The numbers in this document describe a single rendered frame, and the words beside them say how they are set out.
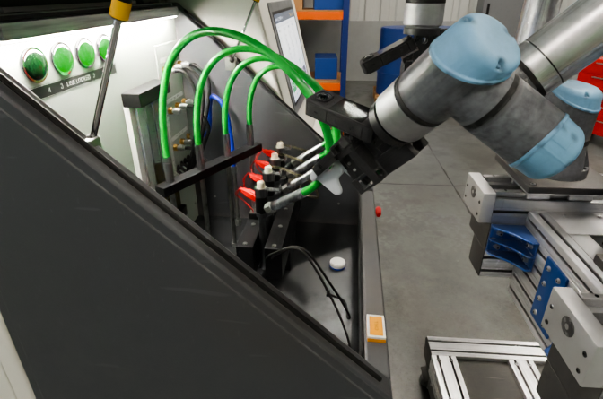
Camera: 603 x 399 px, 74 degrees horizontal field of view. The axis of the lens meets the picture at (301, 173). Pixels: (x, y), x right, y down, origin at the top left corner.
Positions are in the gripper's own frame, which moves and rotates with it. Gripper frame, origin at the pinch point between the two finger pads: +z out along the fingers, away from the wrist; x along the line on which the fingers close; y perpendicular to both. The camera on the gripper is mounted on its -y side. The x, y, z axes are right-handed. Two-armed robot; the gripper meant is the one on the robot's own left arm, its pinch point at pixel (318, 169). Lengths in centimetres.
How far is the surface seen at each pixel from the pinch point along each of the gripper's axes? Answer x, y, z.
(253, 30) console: 30, -40, 23
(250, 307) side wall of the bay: -24.0, 8.6, -1.6
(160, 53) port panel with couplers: 6, -46, 26
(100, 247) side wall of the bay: -33.0, -9.6, 2.1
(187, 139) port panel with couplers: 6, -30, 44
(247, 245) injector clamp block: -7.2, 2.1, 27.4
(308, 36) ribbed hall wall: 476, -206, 413
